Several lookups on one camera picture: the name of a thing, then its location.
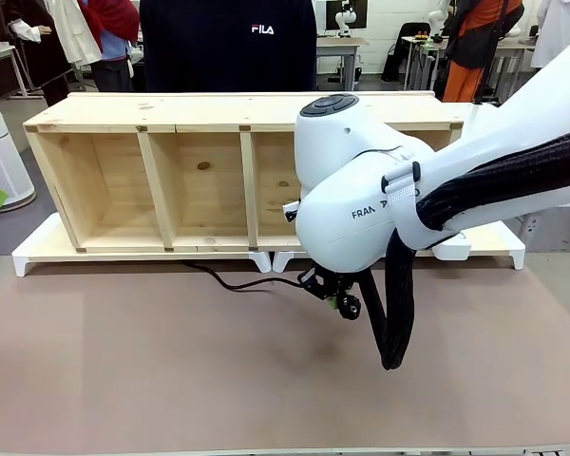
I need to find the white cylindrical air purifier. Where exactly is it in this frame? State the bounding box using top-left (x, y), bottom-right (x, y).
top-left (0, 79), bottom-right (35, 214)

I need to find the white lab coat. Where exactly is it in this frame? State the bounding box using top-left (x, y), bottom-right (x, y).
top-left (58, 0), bottom-right (104, 67)
top-left (530, 0), bottom-right (570, 70)

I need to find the black computer monitor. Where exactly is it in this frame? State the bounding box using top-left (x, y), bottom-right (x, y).
top-left (323, 0), bottom-right (369, 32)

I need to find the mannequin in dark coat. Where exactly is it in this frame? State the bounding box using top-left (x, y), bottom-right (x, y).
top-left (4, 0), bottom-right (76, 102)

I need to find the person in black FILA sweater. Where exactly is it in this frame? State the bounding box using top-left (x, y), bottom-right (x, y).
top-left (139, 0), bottom-right (318, 94)

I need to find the white velcro strap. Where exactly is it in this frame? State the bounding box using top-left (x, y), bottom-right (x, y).
top-left (381, 161), bottom-right (425, 225)

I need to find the white riser stand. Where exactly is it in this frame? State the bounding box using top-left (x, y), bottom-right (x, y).
top-left (11, 211), bottom-right (273, 278)
top-left (271, 208), bottom-right (527, 273)

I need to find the mannequin in red and blue clothes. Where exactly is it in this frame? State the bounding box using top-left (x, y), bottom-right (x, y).
top-left (79, 0), bottom-right (142, 94)

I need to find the light wooden shelf unit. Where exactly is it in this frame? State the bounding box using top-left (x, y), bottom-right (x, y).
top-left (22, 91), bottom-right (465, 253)

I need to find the mannequin in orange and black clothes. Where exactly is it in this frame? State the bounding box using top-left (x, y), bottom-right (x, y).
top-left (442, 0), bottom-right (524, 104)

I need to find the black office chair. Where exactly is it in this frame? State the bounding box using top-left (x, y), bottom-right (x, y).
top-left (381, 21), bottom-right (434, 83)

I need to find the black braided cable sleeve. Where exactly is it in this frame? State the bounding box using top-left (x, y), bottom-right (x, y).
top-left (370, 127), bottom-right (570, 372)

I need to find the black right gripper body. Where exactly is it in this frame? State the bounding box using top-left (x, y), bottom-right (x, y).
top-left (313, 265), bottom-right (361, 298)

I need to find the small white background robot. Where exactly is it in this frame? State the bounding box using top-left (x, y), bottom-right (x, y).
top-left (333, 0), bottom-right (356, 38)

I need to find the grey office table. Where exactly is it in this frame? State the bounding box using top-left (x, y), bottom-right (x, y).
top-left (0, 41), bottom-right (30, 102)
top-left (400, 33), bottom-right (453, 92)
top-left (489, 37), bottom-right (552, 104)
top-left (315, 35), bottom-right (368, 92)

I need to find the black power cable with plug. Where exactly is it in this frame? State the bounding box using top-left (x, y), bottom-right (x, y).
top-left (178, 258), bottom-right (364, 323)

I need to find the small white box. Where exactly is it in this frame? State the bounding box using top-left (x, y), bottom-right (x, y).
top-left (434, 231), bottom-right (472, 261)

